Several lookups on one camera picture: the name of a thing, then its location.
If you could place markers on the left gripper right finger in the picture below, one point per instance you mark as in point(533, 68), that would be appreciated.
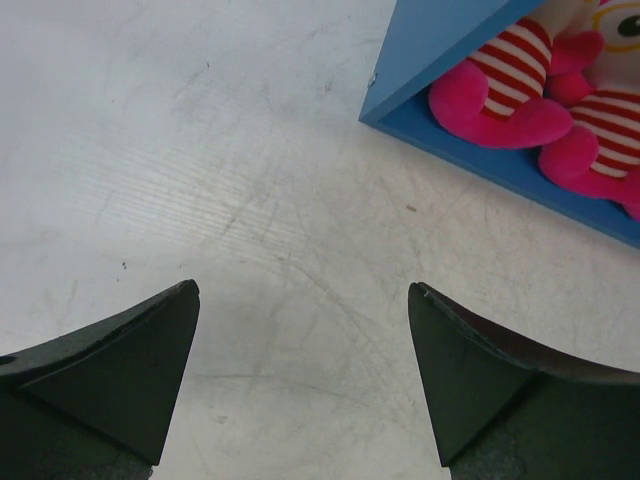
point(503, 406)

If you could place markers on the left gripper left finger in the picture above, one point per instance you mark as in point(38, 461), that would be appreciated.
point(97, 403)

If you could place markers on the blue and yellow toy shelf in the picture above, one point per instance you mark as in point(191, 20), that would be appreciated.
point(424, 40)

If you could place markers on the white plush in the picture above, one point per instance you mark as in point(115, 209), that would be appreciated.
point(495, 97)
point(595, 75)

